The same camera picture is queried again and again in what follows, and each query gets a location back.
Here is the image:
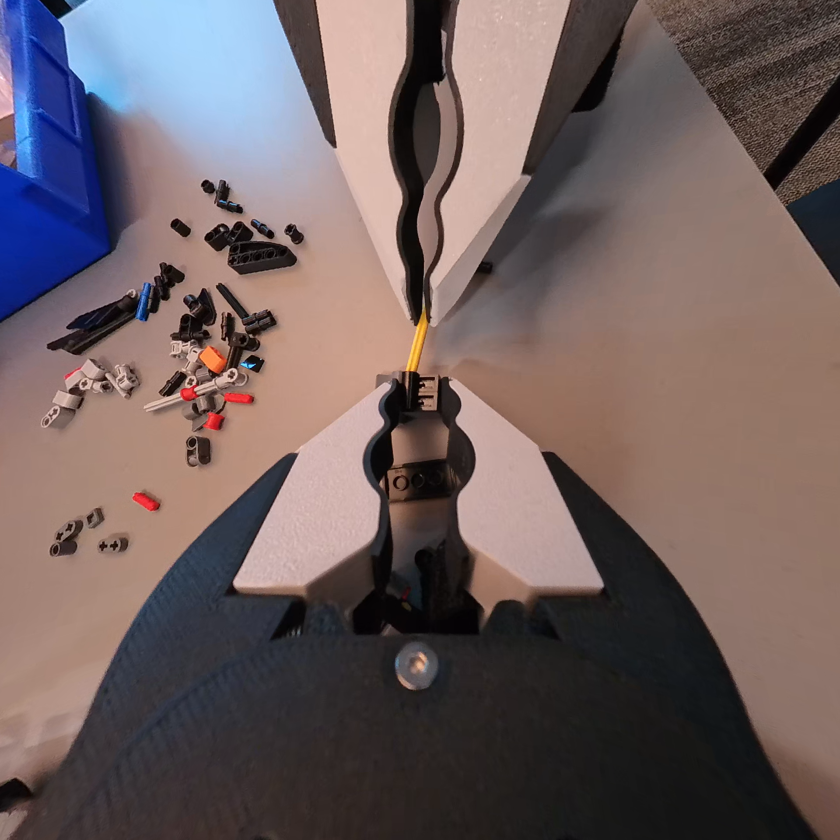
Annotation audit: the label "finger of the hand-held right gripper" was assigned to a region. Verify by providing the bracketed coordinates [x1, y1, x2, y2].
[425, 0, 573, 327]
[314, 0, 424, 324]

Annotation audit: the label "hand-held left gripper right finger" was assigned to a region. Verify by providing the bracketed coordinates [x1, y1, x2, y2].
[446, 377, 605, 622]

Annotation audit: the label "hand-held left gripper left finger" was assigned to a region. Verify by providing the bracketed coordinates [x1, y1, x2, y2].
[233, 379, 403, 613]

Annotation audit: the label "grey lego block assembly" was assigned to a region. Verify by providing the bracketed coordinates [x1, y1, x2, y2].
[374, 372, 455, 462]

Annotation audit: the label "yellow lego axle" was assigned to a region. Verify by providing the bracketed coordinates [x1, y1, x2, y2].
[406, 304, 431, 375]

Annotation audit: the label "black lego plate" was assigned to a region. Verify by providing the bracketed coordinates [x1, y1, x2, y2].
[386, 462, 455, 504]

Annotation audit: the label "long grey lego axle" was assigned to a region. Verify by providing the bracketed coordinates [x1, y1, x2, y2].
[142, 368, 241, 415]

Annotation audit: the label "cluster of black lego beams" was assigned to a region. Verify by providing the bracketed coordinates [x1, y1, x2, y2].
[170, 178, 307, 276]

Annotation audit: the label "pile of black lego pieces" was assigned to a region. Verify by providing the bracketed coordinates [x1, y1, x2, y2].
[46, 262, 278, 412]

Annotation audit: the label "cluster of dark grey connectors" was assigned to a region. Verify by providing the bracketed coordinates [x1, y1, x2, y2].
[49, 400, 215, 559]

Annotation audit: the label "black metal leg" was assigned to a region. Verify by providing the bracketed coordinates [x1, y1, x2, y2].
[764, 84, 840, 191]

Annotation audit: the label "cluster of light grey connectors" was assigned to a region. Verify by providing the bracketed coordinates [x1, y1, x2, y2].
[40, 359, 143, 431]

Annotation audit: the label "person's dark trousers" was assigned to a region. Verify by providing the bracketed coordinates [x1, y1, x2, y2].
[787, 180, 840, 284]

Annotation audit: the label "blue plastic bin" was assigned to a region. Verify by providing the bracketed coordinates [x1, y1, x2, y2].
[0, 0, 112, 323]

